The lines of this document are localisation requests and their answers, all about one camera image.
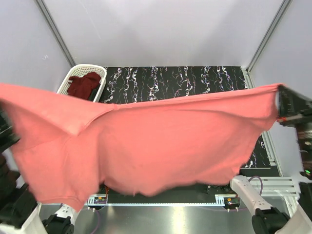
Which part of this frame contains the pink t shirt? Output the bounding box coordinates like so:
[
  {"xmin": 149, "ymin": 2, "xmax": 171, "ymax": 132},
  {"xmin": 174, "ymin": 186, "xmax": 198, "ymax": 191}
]
[{"xmin": 0, "ymin": 83, "xmax": 278, "ymax": 211}]

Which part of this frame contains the dark red t shirt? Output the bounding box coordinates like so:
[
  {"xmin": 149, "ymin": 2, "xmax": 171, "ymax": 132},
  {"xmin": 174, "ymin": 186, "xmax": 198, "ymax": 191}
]
[{"xmin": 67, "ymin": 72, "xmax": 101, "ymax": 100}]

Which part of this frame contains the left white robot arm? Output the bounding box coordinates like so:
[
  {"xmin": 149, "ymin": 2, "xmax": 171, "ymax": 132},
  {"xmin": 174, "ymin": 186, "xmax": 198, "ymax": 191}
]
[{"xmin": 0, "ymin": 108, "xmax": 78, "ymax": 234}]

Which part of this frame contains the black garment in basket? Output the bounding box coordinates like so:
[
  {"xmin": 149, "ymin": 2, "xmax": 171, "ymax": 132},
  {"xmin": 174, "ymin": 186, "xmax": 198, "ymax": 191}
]
[{"xmin": 88, "ymin": 83, "xmax": 100, "ymax": 101}]

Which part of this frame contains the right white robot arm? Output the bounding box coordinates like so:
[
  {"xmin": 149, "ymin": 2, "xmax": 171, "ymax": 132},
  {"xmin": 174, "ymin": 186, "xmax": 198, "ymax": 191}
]
[{"xmin": 221, "ymin": 85, "xmax": 312, "ymax": 234}]

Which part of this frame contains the white plastic laundry basket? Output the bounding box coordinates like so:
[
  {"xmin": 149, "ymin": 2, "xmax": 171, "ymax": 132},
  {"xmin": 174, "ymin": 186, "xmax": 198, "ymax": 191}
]
[{"xmin": 57, "ymin": 64, "xmax": 107, "ymax": 102}]

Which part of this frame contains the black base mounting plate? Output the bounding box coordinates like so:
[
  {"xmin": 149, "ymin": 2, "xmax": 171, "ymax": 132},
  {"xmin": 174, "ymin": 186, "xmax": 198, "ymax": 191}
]
[{"xmin": 108, "ymin": 184, "xmax": 233, "ymax": 204}]

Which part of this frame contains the grey slotted cable duct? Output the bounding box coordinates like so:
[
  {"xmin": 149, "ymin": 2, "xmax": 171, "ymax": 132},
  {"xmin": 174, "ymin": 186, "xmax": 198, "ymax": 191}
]
[{"xmin": 85, "ymin": 194, "xmax": 107, "ymax": 206}]

